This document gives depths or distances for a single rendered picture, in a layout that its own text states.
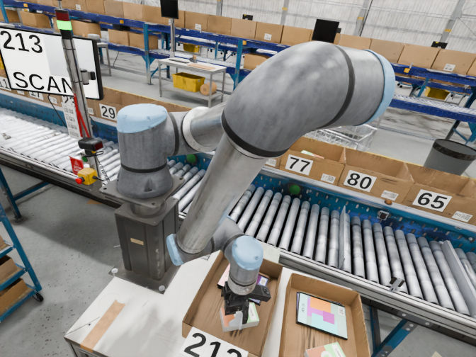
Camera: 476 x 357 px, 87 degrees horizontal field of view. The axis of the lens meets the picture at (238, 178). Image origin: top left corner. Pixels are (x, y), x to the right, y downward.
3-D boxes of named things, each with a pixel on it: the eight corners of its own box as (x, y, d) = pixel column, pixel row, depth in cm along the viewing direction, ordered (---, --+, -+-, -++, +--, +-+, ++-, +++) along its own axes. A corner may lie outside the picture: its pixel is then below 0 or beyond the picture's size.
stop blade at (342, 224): (338, 269, 127) (344, 258, 122) (339, 216, 164) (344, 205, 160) (338, 270, 127) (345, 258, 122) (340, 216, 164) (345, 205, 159)
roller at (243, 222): (231, 237, 139) (231, 231, 136) (257, 190, 181) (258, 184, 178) (239, 241, 138) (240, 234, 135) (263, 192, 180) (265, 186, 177)
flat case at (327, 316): (346, 341, 93) (348, 338, 92) (296, 323, 96) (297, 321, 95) (343, 307, 104) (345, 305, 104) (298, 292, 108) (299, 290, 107)
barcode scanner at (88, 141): (98, 161, 133) (92, 142, 128) (81, 158, 137) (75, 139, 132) (107, 156, 139) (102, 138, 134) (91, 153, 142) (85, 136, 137)
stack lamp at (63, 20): (55, 27, 110) (52, 11, 107) (65, 27, 114) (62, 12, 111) (64, 29, 109) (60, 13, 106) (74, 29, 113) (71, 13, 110)
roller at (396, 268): (394, 297, 119) (399, 292, 117) (381, 229, 162) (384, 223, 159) (406, 302, 118) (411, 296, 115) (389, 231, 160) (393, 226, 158)
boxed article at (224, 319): (219, 313, 94) (220, 307, 92) (252, 307, 98) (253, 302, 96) (223, 332, 88) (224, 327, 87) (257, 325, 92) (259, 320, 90)
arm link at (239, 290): (252, 260, 83) (261, 286, 75) (250, 270, 85) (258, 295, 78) (226, 263, 80) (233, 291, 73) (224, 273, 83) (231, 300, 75)
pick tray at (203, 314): (180, 336, 89) (180, 321, 84) (222, 258, 120) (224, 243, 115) (256, 372, 83) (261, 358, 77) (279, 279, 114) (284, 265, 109)
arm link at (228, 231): (200, 216, 80) (219, 243, 72) (231, 208, 86) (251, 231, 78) (198, 237, 85) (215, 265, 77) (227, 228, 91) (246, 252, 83)
